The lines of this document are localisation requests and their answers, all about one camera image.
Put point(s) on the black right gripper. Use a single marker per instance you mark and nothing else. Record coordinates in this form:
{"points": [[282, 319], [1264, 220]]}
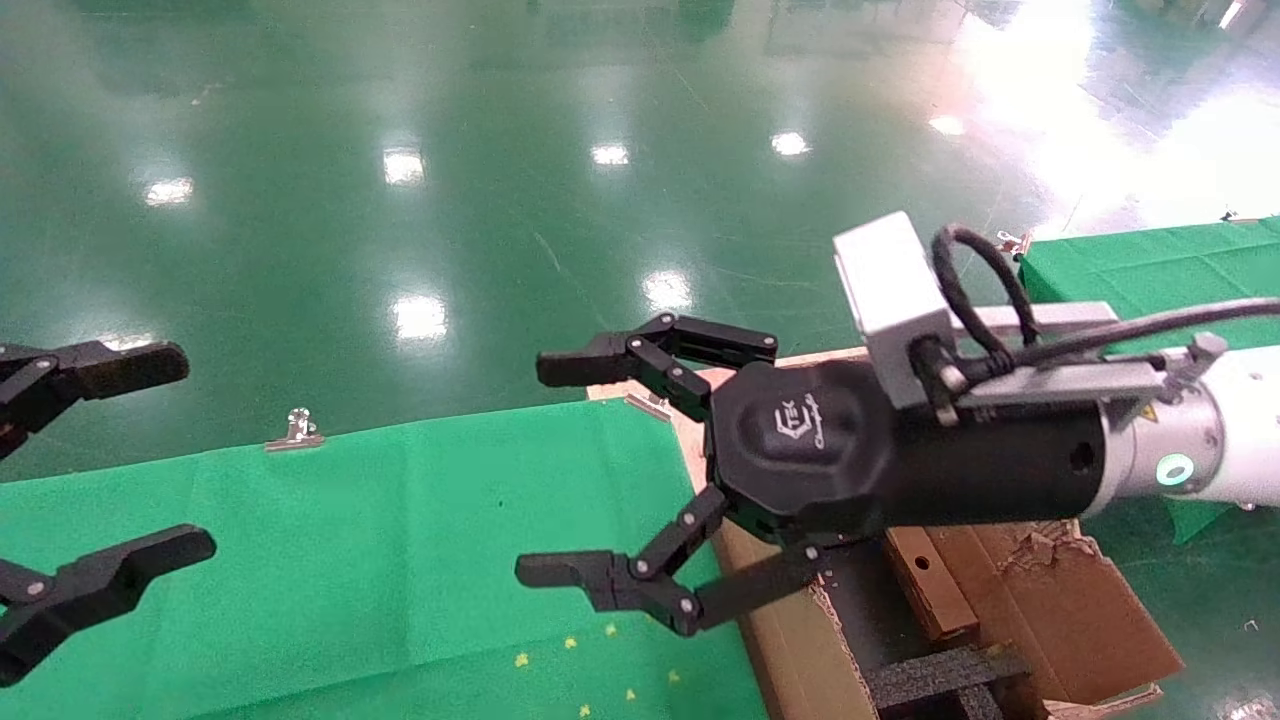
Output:
{"points": [[800, 450]]}

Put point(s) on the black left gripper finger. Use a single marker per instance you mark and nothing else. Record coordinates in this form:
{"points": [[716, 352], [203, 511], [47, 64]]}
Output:
{"points": [[110, 368], [100, 585]]}

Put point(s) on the small brown cardboard box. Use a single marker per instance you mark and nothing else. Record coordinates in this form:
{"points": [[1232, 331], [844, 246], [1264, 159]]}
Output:
{"points": [[930, 590]]}

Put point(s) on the large open brown carton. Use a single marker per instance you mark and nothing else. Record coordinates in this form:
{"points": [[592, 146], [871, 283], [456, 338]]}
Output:
{"points": [[1070, 610]]}

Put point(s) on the large green table cloth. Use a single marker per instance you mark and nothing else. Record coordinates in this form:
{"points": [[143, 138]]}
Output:
{"points": [[380, 560]]}

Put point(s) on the black foam insert block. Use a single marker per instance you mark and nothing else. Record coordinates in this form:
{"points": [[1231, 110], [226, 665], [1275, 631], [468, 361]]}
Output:
{"points": [[940, 675]]}

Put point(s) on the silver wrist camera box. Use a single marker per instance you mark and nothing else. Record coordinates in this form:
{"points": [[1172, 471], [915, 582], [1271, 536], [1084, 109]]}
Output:
{"points": [[890, 290]]}

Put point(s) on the silver camera mounting bracket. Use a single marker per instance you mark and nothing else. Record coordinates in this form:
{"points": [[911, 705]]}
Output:
{"points": [[1070, 385]]}

